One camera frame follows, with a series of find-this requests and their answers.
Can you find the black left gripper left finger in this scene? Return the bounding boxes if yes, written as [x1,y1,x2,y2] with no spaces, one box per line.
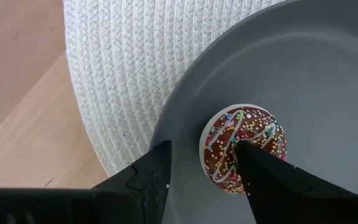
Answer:
[91,139,173,224]

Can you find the chocolate donut white drizzle sprinkles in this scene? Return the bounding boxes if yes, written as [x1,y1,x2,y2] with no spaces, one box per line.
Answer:
[198,103,288,195]

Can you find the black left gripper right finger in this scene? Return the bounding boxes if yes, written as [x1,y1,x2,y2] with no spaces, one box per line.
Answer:
[234,140,358,224]

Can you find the white woven round placemat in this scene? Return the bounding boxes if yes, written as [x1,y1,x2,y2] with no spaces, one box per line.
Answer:
[62,0,288,178]

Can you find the grey round plate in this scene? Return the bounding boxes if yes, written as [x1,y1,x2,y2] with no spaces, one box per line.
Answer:
[149,0,358,224]

